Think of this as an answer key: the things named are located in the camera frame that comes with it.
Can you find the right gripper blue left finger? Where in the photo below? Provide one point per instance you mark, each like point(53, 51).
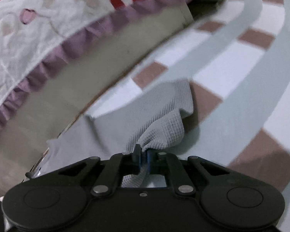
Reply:
point(118, 166)

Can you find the grey waffle knit shirt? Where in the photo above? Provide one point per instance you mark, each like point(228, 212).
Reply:
point(153, 120)

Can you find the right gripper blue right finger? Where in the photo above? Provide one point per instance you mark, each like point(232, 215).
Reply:
point(168, 165)

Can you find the quilted bear pattern bedspread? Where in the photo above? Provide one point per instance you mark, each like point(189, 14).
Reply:
point(39, 37)

